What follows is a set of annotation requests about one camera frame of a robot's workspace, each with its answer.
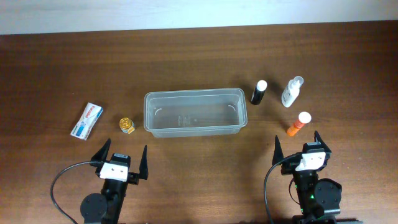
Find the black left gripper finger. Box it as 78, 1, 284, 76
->
139, 145, 149, 180
91, 138, 111, 162

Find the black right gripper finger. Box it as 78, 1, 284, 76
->
272, 136, 284, 166
314, 131, 331, 154

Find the orange bottle white cap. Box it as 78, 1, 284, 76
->
286, 111, 312, 136

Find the white Panadol box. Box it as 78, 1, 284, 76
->
70, 103, 103, 141

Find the white spray bottle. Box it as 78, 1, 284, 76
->
281, 76, 304, 108

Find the dark bottle white cap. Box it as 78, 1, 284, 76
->
251, 80, 267, 105

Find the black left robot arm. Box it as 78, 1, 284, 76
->
80, 139, 149, 224

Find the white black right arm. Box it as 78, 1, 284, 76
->
264, 131, 361, 224

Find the clear plastic container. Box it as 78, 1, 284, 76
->
144, 88, 248, 138

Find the small gold-lid jar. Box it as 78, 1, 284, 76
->
119, 117, 135, 134

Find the black left camera cable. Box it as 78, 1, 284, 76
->
50, 161, 103, 224

